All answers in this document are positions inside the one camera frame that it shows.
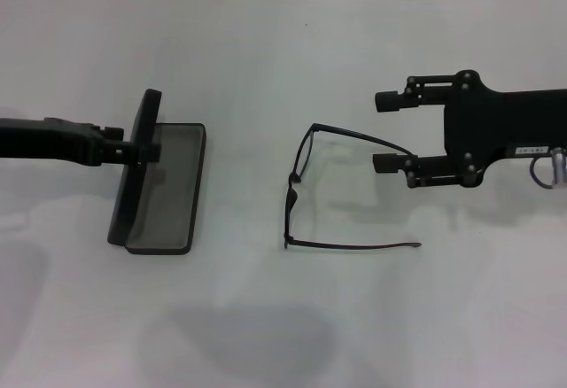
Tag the black glasses case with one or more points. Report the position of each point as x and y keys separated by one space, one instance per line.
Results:
x=177 y=184

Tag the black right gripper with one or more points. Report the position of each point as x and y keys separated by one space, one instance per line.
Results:
x=509 y=126

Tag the thin-framed black glasses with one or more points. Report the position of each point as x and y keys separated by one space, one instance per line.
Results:
x=292 y=180

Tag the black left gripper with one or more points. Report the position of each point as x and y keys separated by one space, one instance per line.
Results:
x=48 y=144

